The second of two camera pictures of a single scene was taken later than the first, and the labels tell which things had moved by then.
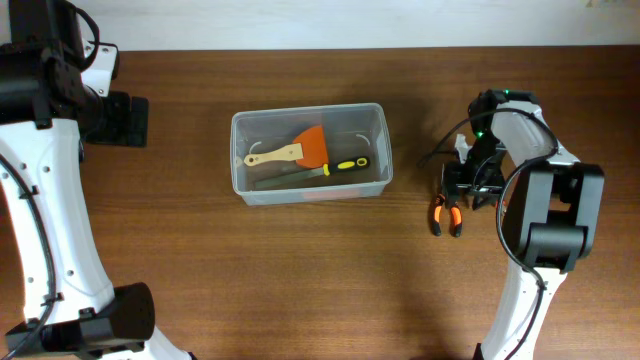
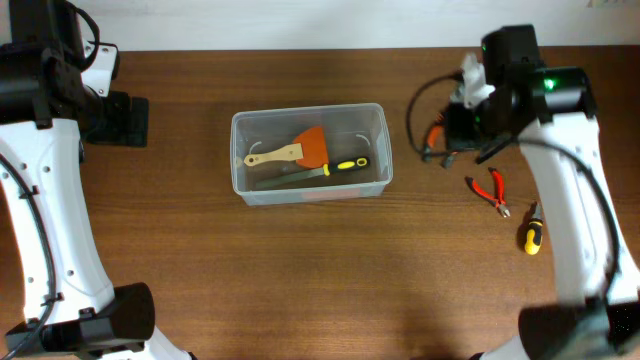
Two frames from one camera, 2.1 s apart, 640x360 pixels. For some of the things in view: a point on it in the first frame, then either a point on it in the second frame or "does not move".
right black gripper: [470, 186] → [460, 128]
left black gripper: [132, 121] does not move
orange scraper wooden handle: [309, 150] does not move
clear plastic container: [310, 153] does not move
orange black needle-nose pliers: [438, 206] → [437, 144]
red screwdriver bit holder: [330, 195] does not move
